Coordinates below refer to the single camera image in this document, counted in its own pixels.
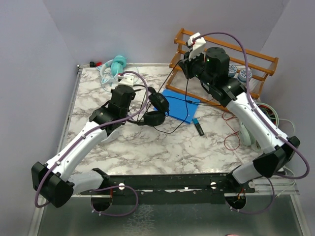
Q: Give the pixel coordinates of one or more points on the red black connector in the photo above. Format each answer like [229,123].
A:
[93,64]

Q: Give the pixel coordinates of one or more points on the white over-ear headphones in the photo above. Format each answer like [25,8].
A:
[113,136]

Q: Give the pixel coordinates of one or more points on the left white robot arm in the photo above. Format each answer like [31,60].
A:
[55,180]

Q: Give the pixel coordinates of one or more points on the red black headphones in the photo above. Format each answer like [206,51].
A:
[268,112]

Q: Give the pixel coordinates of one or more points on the wooden shelf rack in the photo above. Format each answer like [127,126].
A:
[262,66]

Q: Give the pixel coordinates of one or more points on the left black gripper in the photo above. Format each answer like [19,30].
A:
[112,90]

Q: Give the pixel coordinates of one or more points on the teal cat-ear headphones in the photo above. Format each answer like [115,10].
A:
[109,71]

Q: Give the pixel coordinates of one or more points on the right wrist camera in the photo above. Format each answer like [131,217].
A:
[196,44]

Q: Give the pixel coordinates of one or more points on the left blue-lid jar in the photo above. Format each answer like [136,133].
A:
[232,70]

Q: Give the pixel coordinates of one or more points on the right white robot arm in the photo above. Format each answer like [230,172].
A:
[231,93]

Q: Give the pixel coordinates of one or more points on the black blue marker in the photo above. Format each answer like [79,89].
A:
[198,126]

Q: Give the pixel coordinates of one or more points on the blue notebook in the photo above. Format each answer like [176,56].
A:
[181,107]

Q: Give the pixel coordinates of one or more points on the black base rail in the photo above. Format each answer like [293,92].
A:
[168,189]

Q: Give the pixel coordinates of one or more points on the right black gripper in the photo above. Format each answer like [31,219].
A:
[186,64]

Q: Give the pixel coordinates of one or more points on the blue-lid jar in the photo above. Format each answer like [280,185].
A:
[242,76]
[232,70]

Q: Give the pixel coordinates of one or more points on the white stick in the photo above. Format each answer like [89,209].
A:
[229,147]

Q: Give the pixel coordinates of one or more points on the black blue headphones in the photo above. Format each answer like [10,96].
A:
[156,117]

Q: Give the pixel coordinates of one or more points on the green headphones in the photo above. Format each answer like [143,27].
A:
[257,129]

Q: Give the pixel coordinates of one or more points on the right blue-lid jar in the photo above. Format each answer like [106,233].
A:
[242,76]

